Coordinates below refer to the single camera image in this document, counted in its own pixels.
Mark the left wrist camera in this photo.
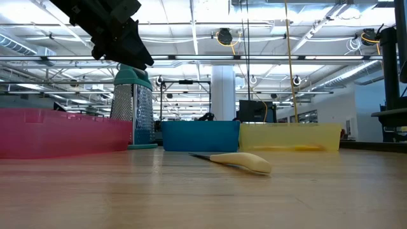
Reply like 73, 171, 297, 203
109, 0, 142, 24

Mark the teal-handled metal box grater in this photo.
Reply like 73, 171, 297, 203
109, 63, 159, 150

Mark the blue plastic bin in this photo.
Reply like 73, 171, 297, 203
161, 120, 241, 153

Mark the yellow translucent plastic bin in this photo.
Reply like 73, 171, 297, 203
238, 122, 343, 153

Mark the cream-handled knife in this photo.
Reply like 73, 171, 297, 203
188, 151, 273, 175

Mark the yellow silicone spatula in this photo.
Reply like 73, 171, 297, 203
251, 144, 326, 152

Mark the hanging cable reel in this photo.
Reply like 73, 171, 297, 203
361, 27, 380, 46
217, 27, 233, 46

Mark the black background monitor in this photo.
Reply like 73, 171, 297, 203
238, 99, 277, 123

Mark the black aluminium table frame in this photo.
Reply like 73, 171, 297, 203
339, 141, 407, 153

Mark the grey computer cart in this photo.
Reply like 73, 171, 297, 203
371, 107, 407, 143

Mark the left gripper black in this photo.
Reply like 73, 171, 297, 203
69, 12, 155, 71

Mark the red translucent plastic bin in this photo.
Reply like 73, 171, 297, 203
0, 107, 134, 160

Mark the black background frame stand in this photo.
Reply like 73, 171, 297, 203
160, 79, 213, 121

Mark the white pillar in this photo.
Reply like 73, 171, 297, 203
210, 65, 237, 121

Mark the black vertical post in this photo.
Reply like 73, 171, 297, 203
379, 26, 402, 111

